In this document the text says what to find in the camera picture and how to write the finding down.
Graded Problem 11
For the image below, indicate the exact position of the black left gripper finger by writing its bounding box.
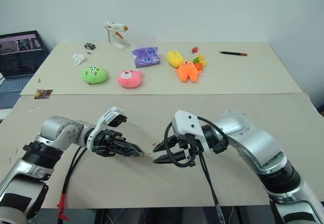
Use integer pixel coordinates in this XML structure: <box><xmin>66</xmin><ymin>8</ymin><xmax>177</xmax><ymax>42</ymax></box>
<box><xmin>117</xmin><ymin>138</ymin><xmax>143</xmax><ymax>154</ymax></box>
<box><xmin>114</xmin><ymin>145</ymin><xmax>142</xmax><ymax>157</ymax></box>

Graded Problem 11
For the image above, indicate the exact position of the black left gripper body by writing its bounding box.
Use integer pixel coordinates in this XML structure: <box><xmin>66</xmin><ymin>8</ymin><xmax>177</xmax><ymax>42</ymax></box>
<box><xmin>92</xmin><ymin>129</ymin><xmax>127</xmax><ymax>158</ymax></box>

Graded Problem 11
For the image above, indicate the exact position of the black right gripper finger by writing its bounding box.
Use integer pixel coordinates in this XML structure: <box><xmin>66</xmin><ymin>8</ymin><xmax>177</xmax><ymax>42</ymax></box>
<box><xmin>152</xmin><ymin>136</ymin><xmax>179</xmax><ymax>154</ymax></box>
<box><xmin>153</xmin><ymin>150</ymin><xmax>190</xmax><ymax>165</ymax></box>

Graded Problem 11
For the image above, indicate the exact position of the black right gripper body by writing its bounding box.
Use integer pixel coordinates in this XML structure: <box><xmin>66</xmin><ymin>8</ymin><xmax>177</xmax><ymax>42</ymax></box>
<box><xmin>177</xmin><ymin>132</ymin><xmax>204</xmax><ymax>167</ymax></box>

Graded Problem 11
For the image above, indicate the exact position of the pink bear plush toy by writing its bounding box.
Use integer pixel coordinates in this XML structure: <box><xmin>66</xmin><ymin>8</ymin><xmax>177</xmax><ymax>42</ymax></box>
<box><xmin>117</xmin><ymin>69</ymin><xmax>144</xmax><ymax>88</ymax></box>

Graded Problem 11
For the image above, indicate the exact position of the green plush toy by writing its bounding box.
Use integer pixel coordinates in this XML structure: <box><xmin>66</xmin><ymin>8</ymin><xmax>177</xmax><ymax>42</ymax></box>
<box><xmin>80</xmin><ymin>66</ymin><xmax>108</xmax><ymax>85</ymax></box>

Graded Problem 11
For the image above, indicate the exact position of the orange one-eyed plush toy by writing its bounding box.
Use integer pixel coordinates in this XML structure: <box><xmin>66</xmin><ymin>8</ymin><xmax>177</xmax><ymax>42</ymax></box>
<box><xmin>174</xmin><ymin>60</ymin><xmax>203</xmax><ymax>83</ymax></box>

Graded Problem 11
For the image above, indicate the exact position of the brown flat packet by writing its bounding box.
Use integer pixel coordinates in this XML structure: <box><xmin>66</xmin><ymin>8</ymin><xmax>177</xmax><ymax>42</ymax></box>
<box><xmin>34</xmin><ymin>89</ymin><xmax>54</xmax><ymax>100</ymax></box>

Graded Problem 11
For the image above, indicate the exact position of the yellow plush toy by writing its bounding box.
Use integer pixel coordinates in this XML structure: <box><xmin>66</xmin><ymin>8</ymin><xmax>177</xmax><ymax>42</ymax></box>
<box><xmin>167</xmin><ymin>50</ymin><xmax>185</xmax><ymax>68</ymax></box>

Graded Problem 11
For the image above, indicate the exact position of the purple plush toy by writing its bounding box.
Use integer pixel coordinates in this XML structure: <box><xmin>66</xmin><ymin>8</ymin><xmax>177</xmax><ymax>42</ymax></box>
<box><xmin>132</xmin><ymin>47</ymin><xmax>161</xmax><ymax>68</ymax></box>

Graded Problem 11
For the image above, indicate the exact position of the small fruit plush toy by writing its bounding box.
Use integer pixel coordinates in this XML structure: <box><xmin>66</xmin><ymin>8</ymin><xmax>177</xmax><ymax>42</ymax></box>
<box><xmin>192</xmin><ymin>54</ymin><xmax>207</xmax><ymax>71</ymax></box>

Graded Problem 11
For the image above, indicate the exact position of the crumpled white tissue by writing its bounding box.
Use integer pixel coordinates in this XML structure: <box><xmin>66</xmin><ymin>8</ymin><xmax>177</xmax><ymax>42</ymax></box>
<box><xmin>72</xmin><ymin>53</ymin><xmax>88</xmax><ymax>65</ymax></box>

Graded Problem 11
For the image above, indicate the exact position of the black pen with red end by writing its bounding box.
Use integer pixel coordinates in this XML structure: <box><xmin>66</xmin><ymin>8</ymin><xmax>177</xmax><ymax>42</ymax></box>
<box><xmin>219</xmin><ymin>51</ymin><xmax>248</xmax><ymax>57</ymax></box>

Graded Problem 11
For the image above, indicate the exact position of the white hot glue gun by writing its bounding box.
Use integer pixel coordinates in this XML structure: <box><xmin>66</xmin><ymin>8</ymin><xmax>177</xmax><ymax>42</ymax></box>
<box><xmin>104</xmin><ymin>21</ymin><xmax>128</xmax><ymax>51</ymax></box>

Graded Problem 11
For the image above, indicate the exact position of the grey laptop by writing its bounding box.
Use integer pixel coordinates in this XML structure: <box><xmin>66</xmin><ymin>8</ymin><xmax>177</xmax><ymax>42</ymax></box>
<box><xmin>0</xmin><ymin>30</ymin><xmax>49</xmax><ymax>110</ymax></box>

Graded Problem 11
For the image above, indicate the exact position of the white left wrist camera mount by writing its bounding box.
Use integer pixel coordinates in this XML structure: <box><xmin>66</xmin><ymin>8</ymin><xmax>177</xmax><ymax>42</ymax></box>
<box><xmin>87</xmin><ymin>106</ymin><xmax>128</xmax><ymax>152</ymax></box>

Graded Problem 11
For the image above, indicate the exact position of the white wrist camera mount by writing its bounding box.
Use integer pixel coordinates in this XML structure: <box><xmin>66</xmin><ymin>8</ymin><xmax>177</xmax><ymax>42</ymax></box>
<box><xmin>87</xmin><ymin>106</ymin><xmax>128</xmax><ymax>152</ymax></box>
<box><xmin>172</xmin><ymin>109</ymin><xmax>211</xmax><ymax>152</ymax></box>

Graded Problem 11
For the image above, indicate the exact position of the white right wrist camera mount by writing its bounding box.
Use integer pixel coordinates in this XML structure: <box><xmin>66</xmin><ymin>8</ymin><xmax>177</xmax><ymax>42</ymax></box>
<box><xmin>172</xmin><ymin>109</ymin><xmax>211</xmax><ymax>152</ymax></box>

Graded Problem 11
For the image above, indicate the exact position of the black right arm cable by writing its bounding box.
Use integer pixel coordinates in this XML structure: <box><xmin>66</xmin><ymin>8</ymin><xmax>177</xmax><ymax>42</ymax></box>
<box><xmin>164</xmin><ymin>116</ymin><xmax>230</xmax><ymax>224</ymax></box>

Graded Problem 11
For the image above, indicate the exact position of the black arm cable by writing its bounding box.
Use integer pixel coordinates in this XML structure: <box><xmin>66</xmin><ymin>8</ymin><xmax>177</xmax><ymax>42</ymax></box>
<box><xmin>57</xmin><ymin>145</ymin><xmax>88</xmax><ymax>224</ymax></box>
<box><xmin>164</xmin><ymin>116</ymin><xmax>230</xmax><ymax>224</ymax></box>

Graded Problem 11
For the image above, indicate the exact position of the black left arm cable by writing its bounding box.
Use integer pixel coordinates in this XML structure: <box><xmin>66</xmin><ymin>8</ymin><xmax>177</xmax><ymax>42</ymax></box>
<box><xmin>57</xmin><ymin>145</ymin><xmax>88</xmax><ymax>224</ymax></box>

